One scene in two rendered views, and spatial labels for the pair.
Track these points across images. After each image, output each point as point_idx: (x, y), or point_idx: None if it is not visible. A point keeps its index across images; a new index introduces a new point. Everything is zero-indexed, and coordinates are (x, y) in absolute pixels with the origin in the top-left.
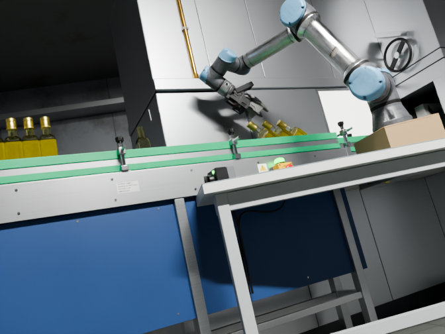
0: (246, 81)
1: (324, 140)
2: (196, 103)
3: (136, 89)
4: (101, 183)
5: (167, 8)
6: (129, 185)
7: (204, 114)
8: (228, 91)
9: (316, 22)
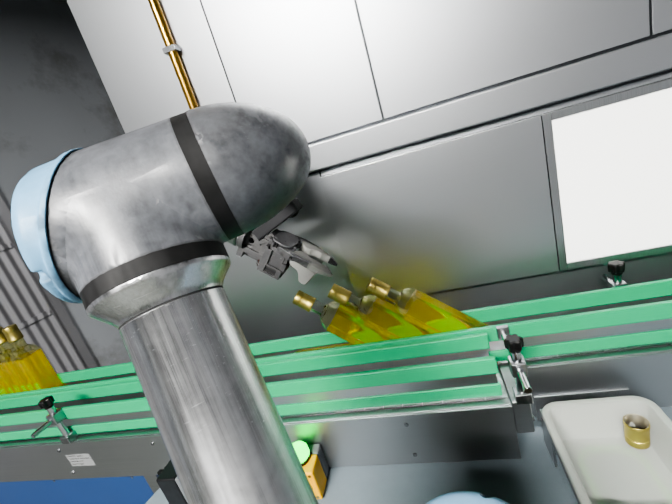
0: (326, 151)
1: (449, 380)
2: None
3: None
4: (50, 454)
5: (126, 0)
6: (80, 458)
7: None
8: (236, 244)
9: (128, 340)
